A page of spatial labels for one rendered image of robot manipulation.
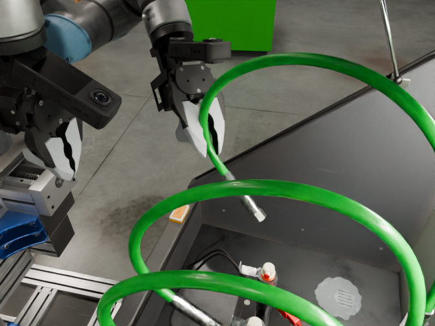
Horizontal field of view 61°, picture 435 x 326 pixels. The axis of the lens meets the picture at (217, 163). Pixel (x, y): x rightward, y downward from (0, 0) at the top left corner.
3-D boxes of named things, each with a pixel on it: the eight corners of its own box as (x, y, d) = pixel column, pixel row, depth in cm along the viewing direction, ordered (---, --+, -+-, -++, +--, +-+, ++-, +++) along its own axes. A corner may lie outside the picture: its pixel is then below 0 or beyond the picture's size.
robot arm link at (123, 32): (63, 17, 64) (97, -17, 58) (101, 0, 72) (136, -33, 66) (92, 57, 67) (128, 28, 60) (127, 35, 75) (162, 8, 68)
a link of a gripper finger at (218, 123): (215, 155, 65) (197, 107, 65) (235, 147, 60) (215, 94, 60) (202, 160, 63) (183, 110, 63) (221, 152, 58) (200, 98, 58)
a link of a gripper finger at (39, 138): (59, 151, 50) (39, 95, 45) (70, 154, 50) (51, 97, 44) (35, 173, 47) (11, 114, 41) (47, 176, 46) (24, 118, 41)
